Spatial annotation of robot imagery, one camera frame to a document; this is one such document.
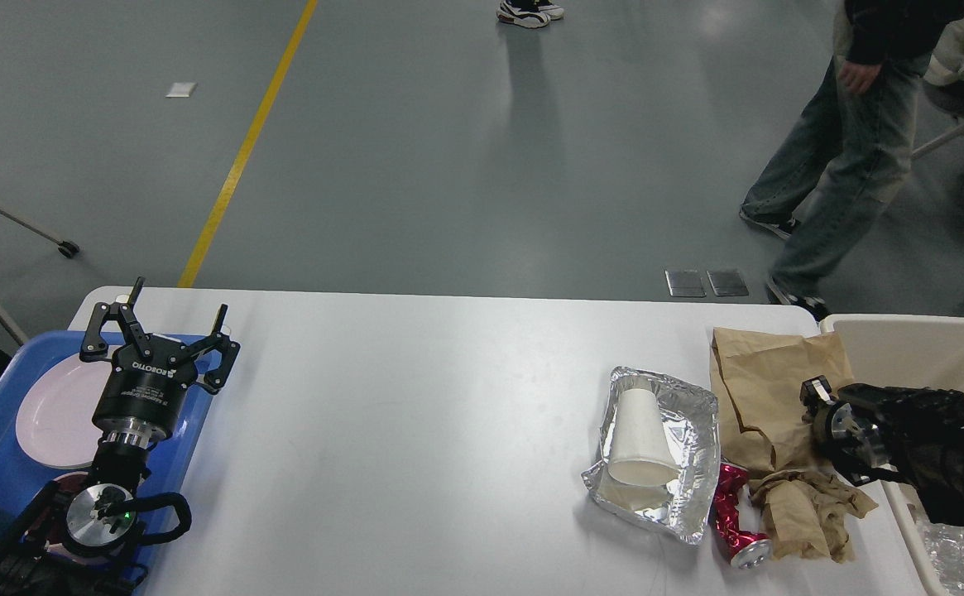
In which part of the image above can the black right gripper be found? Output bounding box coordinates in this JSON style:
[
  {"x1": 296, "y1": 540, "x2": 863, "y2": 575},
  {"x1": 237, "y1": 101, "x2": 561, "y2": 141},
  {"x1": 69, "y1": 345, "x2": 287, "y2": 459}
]
[{"x1": 799, "y1": 376, "x2": 871, "y2": 464}]

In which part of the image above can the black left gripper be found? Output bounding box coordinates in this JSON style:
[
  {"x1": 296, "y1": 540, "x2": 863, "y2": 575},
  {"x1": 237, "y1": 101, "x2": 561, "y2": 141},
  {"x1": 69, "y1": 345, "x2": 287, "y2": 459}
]
[{"x1": 79, "y1": 277, "x2": 242, "y2": 444}]

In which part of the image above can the brown paper bag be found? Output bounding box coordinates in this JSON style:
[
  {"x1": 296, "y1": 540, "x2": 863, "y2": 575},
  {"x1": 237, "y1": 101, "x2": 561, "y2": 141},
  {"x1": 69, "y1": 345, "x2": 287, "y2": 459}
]
[{"x1": 709, "y1": 327, "x2": 855, "y2": 478}]

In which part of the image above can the pink plate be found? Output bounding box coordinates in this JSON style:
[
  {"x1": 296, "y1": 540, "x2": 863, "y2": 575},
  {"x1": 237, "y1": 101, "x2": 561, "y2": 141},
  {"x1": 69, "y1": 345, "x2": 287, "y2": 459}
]
[{"x1": 12, "y1": 331, "x2": 113, "y2": 470}]

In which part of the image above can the brown paper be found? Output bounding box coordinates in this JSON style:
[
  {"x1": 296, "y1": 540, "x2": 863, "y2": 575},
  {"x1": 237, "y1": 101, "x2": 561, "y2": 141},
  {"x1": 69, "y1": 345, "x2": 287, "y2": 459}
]
[{"x1": 749, "y1": 470, "x2": 878, "y2": 565}]

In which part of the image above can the crushed red can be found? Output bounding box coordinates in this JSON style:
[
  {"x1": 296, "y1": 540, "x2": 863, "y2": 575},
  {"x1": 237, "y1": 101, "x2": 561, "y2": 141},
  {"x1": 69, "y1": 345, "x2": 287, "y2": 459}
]
[{"x1": 710, "y1": 461, "x2": 774, "y2": 570}]

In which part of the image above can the pink mug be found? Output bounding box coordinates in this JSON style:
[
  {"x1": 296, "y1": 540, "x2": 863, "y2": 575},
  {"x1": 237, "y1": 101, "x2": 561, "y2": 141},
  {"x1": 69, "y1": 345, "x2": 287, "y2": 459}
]
[{"x1": 46, "y1": 471, "x2": 135, "y2": 566}]

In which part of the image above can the aluminium foil tray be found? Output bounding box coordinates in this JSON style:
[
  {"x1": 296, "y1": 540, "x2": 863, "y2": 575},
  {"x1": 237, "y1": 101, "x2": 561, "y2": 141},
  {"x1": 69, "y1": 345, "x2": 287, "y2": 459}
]
[{"x1": 581, "y1": 366, "x2": 721, "y2": 546}]

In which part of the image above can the white paper cup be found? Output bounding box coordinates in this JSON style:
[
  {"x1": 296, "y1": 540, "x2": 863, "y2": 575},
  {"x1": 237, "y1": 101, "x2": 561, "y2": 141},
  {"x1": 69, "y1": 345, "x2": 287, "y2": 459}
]
[{"x1": 609, "y1": 388, "x2": 679, "y2": 488}]

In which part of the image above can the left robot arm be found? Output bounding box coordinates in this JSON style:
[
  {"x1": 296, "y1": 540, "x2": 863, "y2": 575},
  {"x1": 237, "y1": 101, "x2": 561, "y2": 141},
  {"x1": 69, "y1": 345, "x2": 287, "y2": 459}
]
[{"x1": 0, "y1": 278, "x2": 241, "y2": 595}]

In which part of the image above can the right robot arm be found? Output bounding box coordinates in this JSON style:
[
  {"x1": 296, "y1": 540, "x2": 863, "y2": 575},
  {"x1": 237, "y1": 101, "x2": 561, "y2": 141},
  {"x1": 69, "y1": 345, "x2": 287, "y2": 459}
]
[{"x1": 799, "y1": 376, "x2": 964, "y2": 527}]

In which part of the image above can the floor socket plate right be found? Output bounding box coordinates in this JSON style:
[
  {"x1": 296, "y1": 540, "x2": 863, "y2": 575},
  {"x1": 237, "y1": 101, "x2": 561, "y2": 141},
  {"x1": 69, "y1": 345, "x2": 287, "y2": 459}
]
[{"x1": 706, "y1": 269, "x2": 750, "y2": 298}]

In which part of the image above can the floor socket plate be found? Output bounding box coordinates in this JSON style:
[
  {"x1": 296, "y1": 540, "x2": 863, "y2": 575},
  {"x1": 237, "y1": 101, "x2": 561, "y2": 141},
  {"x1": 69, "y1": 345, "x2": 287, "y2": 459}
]
[
  {"x1": 706, "y1": 269, "x2": 750, "y2": 298},
  {"x1": 664, "y1": 269, "x2": 707, "y2": 298}
]

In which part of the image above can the beige plastic bin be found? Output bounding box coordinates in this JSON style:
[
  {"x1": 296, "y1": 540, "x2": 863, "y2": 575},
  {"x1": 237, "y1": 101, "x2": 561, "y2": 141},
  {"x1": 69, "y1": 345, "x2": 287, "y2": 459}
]
[{"x1": 821, "y1": 315, "x2": 964, "y2": 594}]

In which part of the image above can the floor socket plate left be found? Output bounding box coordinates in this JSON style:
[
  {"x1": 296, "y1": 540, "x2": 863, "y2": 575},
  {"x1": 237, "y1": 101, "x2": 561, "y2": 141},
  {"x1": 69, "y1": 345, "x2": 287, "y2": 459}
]
[{"x1": 664, "y1": 269, "x2": 707, "y2": 298}]

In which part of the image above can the clear plastic wrapper in bin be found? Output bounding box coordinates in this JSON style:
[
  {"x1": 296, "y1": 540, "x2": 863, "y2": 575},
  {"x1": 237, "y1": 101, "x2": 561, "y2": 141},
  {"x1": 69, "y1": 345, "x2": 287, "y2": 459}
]
[{"x1": 915, "y1": 518, "x2": 964, "y2": 595}]

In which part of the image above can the person in grey jeans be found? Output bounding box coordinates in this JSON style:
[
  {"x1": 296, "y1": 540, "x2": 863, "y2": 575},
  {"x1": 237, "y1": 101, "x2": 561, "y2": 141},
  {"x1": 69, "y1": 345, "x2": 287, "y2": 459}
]
[{"x1": 739, "y1": 1, "x2": 964, "y2": 321}]

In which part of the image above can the person in black trousers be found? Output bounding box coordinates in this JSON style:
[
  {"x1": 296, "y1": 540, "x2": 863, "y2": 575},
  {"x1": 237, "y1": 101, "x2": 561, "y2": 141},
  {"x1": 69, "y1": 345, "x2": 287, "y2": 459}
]
[{"x1": 496, "y1": 1, "x2": 565, "y2": 29}]

